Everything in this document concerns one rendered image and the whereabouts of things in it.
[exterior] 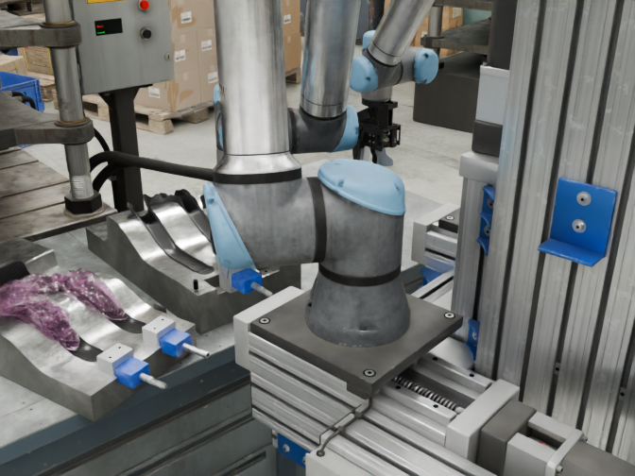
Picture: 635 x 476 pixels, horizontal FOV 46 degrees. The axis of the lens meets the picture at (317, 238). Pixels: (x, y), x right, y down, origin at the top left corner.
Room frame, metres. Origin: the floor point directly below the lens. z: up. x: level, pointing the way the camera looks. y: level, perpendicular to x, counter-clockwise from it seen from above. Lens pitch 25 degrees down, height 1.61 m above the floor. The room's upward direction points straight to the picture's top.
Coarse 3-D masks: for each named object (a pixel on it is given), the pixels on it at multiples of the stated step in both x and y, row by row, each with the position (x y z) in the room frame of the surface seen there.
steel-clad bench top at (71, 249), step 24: (312, 168) 2.21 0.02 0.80; (408, 192) 2.02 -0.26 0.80; (408, 216) 1.84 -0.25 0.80; (48, 240) 1.68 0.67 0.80; (72, 240) 1.68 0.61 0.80; (408, 240) 1.70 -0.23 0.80; (72, 264) 1.55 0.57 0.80; (96, 264) 1.55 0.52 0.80; (312, 264) 1.56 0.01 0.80; (408, 264) 1.56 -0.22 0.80; (168, 312) 1.34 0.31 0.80; (216, 336) 1.25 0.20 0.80; (192, 360) 1.17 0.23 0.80; (0, 384) 1.09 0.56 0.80; (0, 408) 1.02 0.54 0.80; (24, 408) 1.02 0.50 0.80; (48, 408) 1.02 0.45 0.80; (0, 432) 0.96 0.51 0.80; (24, 432) 0.96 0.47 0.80
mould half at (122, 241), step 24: (120, 216) 1.52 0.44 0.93; (168, 216) 1.55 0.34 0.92; (96, 240) 1.59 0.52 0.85; (120, 240) 1.49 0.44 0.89; (144, 240) 1.46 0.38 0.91; (192, 240) 1.50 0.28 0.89; (120, 264) 1.50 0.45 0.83; (144, 264) 1.41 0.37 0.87; (168, 264) 1.39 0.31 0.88; (216, 264) 1.38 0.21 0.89; (144, 288) 1.42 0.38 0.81; (168, 288) 1.34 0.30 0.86; (192, 288) 1.28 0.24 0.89; (216, 288) 1.28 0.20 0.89; (192, 312) 1.27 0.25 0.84; (216, 312) 1.28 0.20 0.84; (240, 312) 1.32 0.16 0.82
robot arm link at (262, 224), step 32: (224, 0) 0.94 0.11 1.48; (256, 0) 0.93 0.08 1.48; (224, 32) 0.93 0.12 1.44; (256, 32) 0.92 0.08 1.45; (224, 64) 0.92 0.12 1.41; (256, 64) 0.91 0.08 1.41; (224, 96) 0.92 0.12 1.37; (256, 96) 0.90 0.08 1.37; (224, 128) 0.91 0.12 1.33; (256, 128) 0.89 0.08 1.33; (224, 160) 0.90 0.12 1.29; (256, 160) 0.88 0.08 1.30; (288, 160) 0.90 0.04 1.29; (224, 192) 0.87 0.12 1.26; (256, 192) 0.86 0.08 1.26; (288, 192) 0.88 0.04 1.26; (224, 224) 0.84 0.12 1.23; (256, 224) 0.85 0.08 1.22; (288, 224) 0.86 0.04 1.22; (224, 256) 0.84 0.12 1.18; (256, 256) 0.85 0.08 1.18; (288, 256) 0.86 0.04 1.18
